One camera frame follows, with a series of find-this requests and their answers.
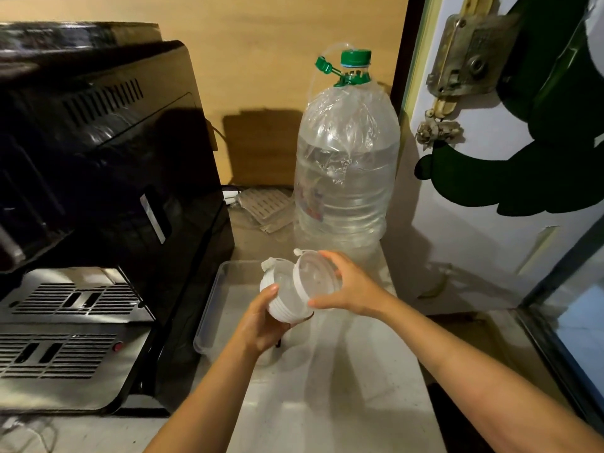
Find clear plastic tray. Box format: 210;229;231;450
193;260;314;356

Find person's right hand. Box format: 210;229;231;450
308;250;396;320

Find green bottle cap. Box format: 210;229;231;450
341;48;372;69

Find metal drip tray grille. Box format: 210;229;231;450
0;266;154;413

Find black coffee machine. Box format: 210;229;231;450
0;22;235;417

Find person's right forearm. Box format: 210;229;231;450
379;296;604;453

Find person's left forearm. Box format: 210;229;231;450
144;338;259;453

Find brass door lock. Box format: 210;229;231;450
426;12;521;98

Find person's left hand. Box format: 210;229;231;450
237;284;292;357

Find white plastic cup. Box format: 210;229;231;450
260;257;314;324

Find green bottle carry handle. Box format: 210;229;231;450
315;56;370;87

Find clear round plastic lid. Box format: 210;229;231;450
293;248;341;308

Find large clear water bottle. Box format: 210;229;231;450
293;48;401;265

